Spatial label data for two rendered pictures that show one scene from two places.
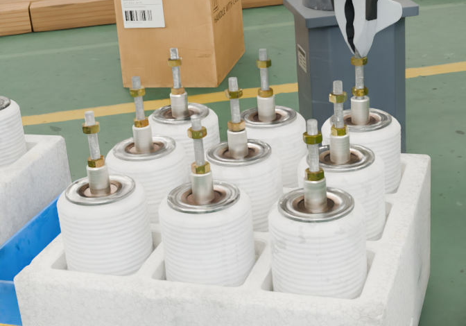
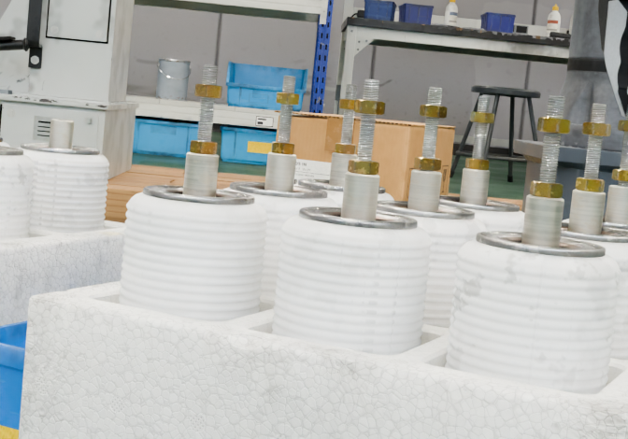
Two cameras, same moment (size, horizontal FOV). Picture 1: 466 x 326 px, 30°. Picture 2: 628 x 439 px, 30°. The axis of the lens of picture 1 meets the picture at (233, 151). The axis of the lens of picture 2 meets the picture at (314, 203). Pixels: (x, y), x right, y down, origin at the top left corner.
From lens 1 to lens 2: 0.31 m
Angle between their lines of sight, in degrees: 18
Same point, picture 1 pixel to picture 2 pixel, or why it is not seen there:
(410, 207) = not seen: outside the picture
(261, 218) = (439, 311)
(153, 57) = not seen: hidden behind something
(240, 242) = (403, 291)
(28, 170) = (97, 244)
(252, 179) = (438, 239)
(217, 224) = (373, 244)
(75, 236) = (142, 247)
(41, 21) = not seen: hidden behind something
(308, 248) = (519, 292)
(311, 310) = (506, 391)
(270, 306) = (436, 379)
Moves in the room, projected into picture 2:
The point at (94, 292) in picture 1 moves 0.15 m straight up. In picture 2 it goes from (149, 330) to (171, 87)
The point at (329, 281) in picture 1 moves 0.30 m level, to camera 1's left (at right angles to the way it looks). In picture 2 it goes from (544, 361) to (22, 301)
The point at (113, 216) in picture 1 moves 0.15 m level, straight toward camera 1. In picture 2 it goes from (209, 221) to (200, 254)
